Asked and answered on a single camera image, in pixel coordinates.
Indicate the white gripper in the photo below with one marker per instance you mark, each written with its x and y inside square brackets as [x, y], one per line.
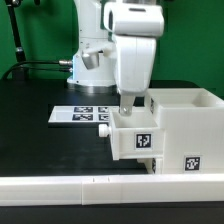
[135, 29]

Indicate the white drawer with tag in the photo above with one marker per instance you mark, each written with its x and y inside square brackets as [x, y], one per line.
[152, 165]

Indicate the white drawer cabinet box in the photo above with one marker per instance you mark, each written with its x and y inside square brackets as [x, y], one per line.
[193, 121]

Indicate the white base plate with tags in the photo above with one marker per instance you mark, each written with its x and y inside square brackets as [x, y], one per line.
[80, 114]

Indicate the white front barrier rail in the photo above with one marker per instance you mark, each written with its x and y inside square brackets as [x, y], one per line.
[110, 189]

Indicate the black camera stand pole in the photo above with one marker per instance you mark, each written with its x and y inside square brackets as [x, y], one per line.
[18, 73]

